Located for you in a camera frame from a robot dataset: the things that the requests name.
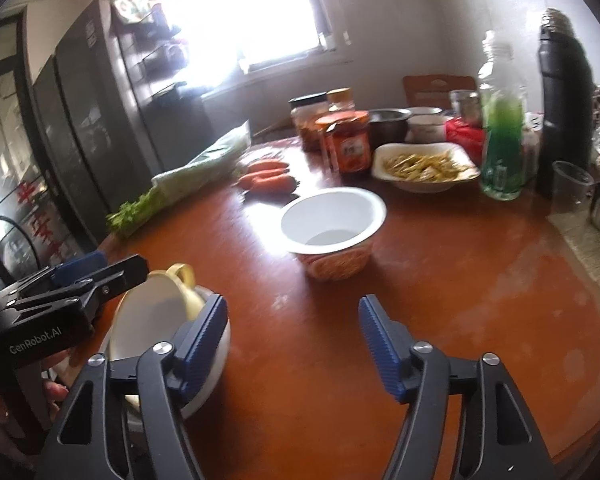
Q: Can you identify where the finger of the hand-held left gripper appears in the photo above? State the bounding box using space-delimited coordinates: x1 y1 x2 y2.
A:
7 254 149 333
0 251 108 302

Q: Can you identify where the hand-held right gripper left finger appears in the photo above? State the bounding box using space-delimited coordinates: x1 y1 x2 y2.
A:
35 294 230 480

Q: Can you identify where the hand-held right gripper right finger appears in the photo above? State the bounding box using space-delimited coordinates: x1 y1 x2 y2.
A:
357 295 556 480

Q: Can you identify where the round steel plate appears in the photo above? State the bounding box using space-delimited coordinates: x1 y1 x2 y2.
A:
100 285 232 421

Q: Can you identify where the yellow bowl with handle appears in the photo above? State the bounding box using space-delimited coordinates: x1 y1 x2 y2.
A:
109 261 207 366

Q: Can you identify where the white paper noodle bowl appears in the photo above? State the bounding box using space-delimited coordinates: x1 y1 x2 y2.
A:
280 187 387 281

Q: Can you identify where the person's left hand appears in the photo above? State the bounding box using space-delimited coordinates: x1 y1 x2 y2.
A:
0 380 73 462

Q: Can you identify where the glass door with red decals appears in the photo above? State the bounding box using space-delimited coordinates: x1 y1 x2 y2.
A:
0 60 76 281

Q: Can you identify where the celery bundle in plastic bag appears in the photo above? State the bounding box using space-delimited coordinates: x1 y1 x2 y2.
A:
106 120 253 240

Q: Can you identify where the dark grey refrigerator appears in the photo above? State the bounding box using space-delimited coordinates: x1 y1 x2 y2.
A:
32 0 211 246

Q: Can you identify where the orange carrot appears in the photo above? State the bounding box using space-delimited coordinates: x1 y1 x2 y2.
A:
244 176 299 195
236 170 291 185
248 158 291 173

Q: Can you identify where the white plate with cooked food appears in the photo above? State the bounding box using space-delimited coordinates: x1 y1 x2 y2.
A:
371 141 482 194

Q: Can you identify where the red sauce jar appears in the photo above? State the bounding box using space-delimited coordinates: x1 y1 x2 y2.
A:
322 110 372 176

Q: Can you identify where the steel bowl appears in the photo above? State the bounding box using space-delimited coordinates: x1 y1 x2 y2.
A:
367 108 412 148

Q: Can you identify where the white enamel bowl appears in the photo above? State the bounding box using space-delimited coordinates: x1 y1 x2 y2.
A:
407 106 451 143

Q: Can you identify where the red packet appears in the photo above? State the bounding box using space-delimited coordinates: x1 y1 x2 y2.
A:
445 116 486 163

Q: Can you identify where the beige table mat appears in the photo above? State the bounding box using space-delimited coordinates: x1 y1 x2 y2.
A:
547 210 600 306

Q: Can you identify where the storage rack by window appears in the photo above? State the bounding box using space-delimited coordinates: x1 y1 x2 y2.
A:
110 0 193 98

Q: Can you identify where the green liquid plastic bottle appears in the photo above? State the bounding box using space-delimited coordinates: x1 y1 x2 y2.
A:
477 30 528 202

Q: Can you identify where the pickle jar with black lid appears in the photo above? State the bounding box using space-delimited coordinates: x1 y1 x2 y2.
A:
289 92 331 153

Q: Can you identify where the bottle with gold lid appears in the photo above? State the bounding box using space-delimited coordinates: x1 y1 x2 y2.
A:
326 87 356 113

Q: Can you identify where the clear plastic cup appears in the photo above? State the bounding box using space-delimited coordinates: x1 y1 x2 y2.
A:
551 160 596 216

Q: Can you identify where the clear drinking glass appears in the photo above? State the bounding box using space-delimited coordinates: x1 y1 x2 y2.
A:
449 89 482 126

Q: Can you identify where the wooden chair with cutout back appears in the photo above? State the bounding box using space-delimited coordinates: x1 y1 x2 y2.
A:
402 74 478 111

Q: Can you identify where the bright window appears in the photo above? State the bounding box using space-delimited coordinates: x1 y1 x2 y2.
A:
130 0 353 81

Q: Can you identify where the black thermos flask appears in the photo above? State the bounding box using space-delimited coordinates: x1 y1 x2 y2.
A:
536 7 596 200

